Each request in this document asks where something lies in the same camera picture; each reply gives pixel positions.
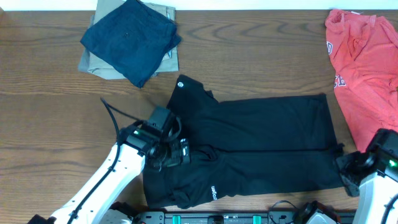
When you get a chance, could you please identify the folded khaki pants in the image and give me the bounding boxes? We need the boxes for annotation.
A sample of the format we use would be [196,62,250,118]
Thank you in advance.
[78,0,178,80]

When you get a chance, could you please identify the black t-shirt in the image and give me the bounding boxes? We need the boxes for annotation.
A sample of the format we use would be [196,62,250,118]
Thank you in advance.
[143,75,342,208]

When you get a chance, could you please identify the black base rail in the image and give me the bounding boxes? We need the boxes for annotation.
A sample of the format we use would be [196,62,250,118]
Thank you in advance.
[102,200,357,224]

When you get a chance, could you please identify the folded navy blue shorts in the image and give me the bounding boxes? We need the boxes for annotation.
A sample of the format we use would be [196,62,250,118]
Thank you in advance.
[80,0,181,88]

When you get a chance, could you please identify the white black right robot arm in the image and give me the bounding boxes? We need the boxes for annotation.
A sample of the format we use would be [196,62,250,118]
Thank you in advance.
[293,129,397,224]

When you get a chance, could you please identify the red t-shirt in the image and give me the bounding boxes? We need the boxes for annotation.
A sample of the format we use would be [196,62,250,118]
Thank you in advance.
[325,9,397,152]

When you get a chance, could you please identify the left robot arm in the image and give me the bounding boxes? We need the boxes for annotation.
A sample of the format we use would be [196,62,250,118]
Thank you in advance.
[28,121,189,224]

